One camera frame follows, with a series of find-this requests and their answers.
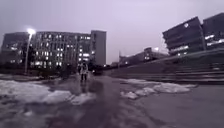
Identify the street lamp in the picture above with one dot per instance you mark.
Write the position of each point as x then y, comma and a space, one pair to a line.
27, 50

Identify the low distant building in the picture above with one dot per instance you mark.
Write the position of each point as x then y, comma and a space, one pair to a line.
140, 56

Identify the large snow patch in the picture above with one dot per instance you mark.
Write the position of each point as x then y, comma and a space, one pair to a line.
23, 91

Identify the large grey building, lit windows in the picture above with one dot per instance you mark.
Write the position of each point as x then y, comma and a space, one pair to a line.
63, 48

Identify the concrete stepped wall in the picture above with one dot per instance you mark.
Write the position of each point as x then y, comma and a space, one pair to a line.
173, 68

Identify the wet dark paved path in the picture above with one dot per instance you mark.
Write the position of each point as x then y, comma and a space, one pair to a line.
110, 106

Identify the person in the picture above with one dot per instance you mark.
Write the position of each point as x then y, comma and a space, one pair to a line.
83, 71

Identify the row of dark bushes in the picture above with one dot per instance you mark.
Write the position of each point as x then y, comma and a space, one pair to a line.
40, 70

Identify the dark tilted building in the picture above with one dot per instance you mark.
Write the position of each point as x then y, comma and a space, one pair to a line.
185, 38

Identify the small snow patch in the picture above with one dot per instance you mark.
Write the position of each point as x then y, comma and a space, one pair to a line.
160, 88

